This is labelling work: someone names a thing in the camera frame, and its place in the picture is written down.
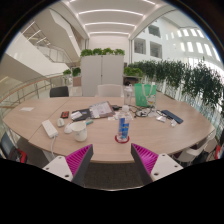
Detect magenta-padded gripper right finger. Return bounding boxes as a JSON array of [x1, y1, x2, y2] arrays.
[[130, 143, 184, 185]]

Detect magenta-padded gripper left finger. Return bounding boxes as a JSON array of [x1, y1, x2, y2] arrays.
[[42, 143, 94, 187]]

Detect clear blue-labelled water bottle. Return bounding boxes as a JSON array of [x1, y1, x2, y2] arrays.
[[117, 114, 131, 143]]

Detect white mug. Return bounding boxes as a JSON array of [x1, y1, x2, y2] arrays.
[[69, 120, 88, 143]]

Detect flat round red coaster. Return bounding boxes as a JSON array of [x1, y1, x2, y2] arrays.
[[114, 133, 131, 145]]

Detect white power strip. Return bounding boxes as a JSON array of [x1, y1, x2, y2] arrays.
[[41, 119, 59, 139]]

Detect white card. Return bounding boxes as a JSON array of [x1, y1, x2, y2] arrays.
[[70, 111, 83, 120]]

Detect black notebook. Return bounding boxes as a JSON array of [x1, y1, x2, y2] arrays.
[[71, 109, 92, 122]]

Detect white chair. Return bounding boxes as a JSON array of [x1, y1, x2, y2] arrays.
[[96, 83, 124, 98], [173, 129, 218, 166]]

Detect dark blue tablet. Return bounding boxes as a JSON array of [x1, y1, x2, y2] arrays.
[[160, 109, 184, 125]]

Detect open paper booklet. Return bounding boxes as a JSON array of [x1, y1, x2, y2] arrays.
[[88, 101, 116, 120]]

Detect clear shaker bottle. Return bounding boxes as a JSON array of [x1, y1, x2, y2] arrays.
[[123, 83, 134, 106]]

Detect wood-topped glass railing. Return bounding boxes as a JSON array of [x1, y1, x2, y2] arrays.
[[0, 73, 68, 108]]

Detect white cabinet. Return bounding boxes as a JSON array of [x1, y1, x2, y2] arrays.
[[80, 54, 125, 98]]

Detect green planter on dark stand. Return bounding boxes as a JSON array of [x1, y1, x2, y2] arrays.
[[123, 66, 144, 84]]

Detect green plant hedge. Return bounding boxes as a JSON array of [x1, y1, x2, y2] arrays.
[[128, 59, 224, 111]]

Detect ceiling light strips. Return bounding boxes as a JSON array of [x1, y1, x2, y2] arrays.
[[66, 0, 158, 36]]

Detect white power cable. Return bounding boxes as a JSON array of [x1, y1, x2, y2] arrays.
[[49, 135, 58, 158]]

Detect black tangled cable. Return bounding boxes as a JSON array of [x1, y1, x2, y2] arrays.
[[133, 105, 158, 118]]

